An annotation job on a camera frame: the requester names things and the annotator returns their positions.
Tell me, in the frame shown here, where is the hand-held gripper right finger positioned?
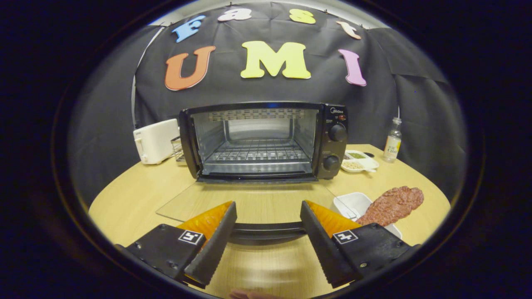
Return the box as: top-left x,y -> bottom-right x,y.
300,200 -> 420,289

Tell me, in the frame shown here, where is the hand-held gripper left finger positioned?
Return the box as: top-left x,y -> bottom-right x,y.
114,201 -> 237,289

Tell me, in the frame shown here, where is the brown meat slice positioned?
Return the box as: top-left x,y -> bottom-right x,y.
356,186 -> 424,227

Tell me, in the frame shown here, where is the black toaster oven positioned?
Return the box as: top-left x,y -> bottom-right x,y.
156,102 -> 359,245

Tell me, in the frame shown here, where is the white bread toaster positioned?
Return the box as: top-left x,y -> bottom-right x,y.
133,119 -> 181,165

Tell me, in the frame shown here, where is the white rectangular dish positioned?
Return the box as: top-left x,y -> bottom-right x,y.
333,192 -> 403,239

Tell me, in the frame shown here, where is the white divided condiment dish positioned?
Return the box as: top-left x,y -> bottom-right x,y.
341,149 -> 379,173

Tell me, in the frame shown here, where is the clear glass bottle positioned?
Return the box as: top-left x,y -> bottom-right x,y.
383,117 -> 403,163

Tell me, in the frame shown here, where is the small wire rack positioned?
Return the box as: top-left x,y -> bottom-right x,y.
171,136 -> 187,163

